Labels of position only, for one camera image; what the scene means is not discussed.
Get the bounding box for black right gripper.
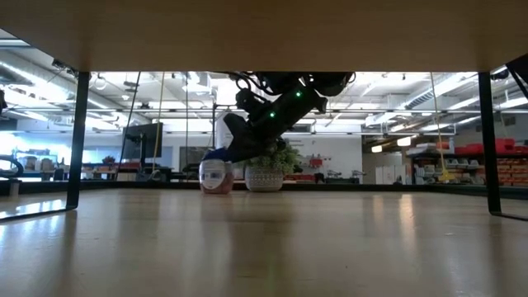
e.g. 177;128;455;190
223;83;330;164

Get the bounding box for blue-capped bottle white label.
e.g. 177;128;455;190
198;147;236;196

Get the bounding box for wooden shelf black metal legs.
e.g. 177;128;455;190
0;0;528;223

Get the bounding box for green plant in patterned pot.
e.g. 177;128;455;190
243;142;304;194

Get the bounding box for black monitor on stand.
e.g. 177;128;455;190
121;121;165;182

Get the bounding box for white cabinet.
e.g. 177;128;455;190
374;164;398;186

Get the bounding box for storage shelving with red bins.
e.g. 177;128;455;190
405;136;528;188

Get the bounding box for black metal rig frame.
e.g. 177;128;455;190
0;180;528;199

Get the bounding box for black hanging cord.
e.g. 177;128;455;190
115;72;143;182

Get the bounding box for yellow hanging strap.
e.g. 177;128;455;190
429;72;456;184

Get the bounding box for black curved cable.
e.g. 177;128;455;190
0;153;25;180

